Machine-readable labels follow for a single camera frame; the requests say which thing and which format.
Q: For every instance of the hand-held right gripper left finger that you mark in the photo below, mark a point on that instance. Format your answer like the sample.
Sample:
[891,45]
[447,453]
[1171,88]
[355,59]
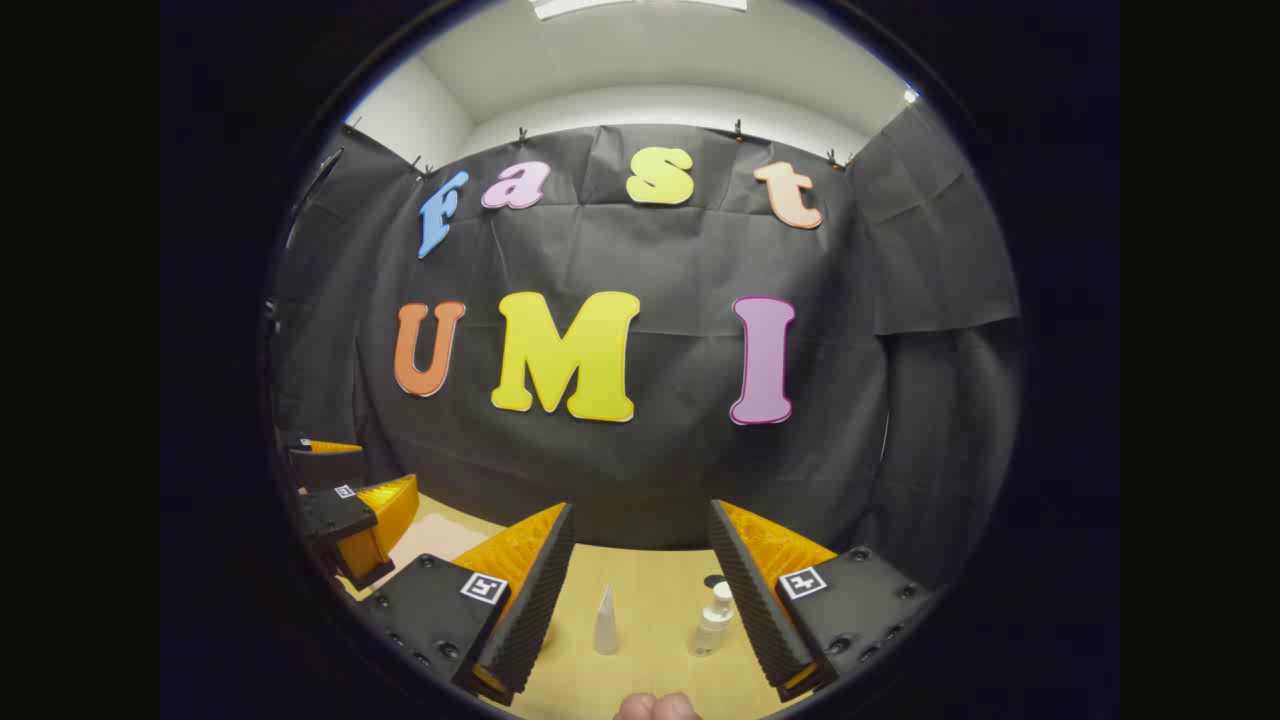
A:
[540,600]

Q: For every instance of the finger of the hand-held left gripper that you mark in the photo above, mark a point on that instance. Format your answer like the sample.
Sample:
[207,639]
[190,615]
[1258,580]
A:
[335,515]
[325,465]

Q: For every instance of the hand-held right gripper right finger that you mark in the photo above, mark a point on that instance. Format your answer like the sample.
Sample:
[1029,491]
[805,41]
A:
[748,600]

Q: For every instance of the white pump bottle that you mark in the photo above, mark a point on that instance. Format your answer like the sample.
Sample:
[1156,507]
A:
[712,628]

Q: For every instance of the white cone-shaped bottle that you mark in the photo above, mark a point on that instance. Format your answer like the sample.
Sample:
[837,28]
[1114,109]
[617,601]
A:
[606,630]

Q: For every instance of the black backdrop cloth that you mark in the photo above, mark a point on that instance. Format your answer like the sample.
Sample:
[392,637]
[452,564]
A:
[680,260]

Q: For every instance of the ceiling light panel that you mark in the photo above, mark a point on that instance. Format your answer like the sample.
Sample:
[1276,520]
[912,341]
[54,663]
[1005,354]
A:
[640,6]

